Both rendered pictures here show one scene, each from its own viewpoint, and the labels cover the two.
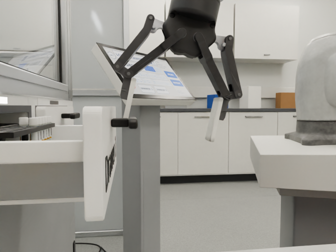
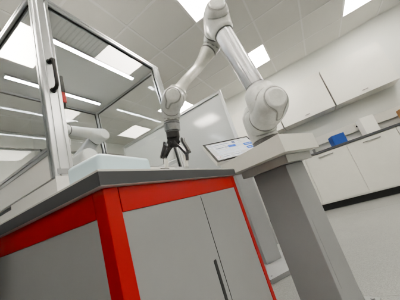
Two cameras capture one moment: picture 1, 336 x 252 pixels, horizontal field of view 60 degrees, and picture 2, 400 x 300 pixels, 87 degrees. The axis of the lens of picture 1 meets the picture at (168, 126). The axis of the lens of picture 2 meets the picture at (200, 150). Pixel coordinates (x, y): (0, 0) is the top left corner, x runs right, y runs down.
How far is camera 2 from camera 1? 92 cm
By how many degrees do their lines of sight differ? 38
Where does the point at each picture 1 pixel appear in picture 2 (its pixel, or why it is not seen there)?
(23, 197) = not seen: hidden behind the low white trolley
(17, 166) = not seen: hidden behind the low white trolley
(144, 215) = (253, 219)
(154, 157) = (250, 187)
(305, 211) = (259, 183)
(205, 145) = (337, 175)
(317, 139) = not seen: hidden behind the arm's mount
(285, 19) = (368, 56)
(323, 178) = (238, 166)
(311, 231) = (265, 191)
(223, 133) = (349, 161)
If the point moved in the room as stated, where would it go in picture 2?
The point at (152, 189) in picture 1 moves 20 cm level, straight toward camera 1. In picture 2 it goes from (255, 205) to (247, 209)
